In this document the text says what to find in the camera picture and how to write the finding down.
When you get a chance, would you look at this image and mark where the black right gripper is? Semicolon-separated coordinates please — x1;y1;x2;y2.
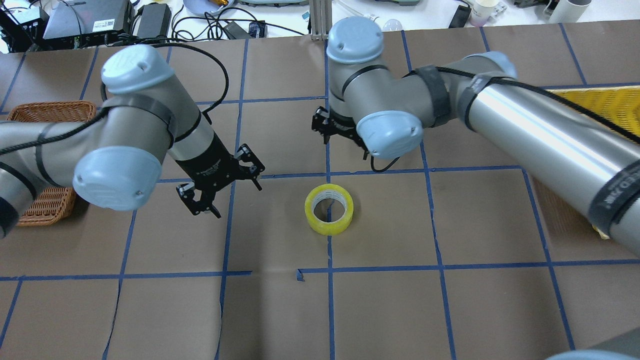
311;106;366;148

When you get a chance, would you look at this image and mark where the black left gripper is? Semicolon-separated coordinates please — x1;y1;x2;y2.
176;132;266;219

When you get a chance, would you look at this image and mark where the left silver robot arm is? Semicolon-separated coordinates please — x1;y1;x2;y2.
0;44;265;237

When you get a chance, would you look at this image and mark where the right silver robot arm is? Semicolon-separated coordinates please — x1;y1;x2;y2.
311;16;639;255

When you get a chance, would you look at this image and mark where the white light bulb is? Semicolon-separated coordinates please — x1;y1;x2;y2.
364;14;403;32

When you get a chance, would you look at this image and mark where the black power adapter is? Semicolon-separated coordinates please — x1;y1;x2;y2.
222;22;252;40

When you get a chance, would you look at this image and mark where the brown wicker basket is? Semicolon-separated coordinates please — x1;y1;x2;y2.
7;101;98;227

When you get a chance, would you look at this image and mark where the blue plate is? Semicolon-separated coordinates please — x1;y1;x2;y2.
183;0;236;18

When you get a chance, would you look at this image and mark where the black flat power brick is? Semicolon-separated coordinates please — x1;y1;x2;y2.
135;2;171;39

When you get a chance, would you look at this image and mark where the white paper cup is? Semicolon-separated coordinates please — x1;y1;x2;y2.
468;0;500;27

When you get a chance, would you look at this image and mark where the black computer box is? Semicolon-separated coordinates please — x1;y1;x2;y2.
43;0;134;49

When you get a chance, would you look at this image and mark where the yellow plastic basket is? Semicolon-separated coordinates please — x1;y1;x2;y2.
550;85;640;240

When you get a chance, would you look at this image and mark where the aluminium frame post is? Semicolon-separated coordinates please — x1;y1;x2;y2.
308;0;333;41

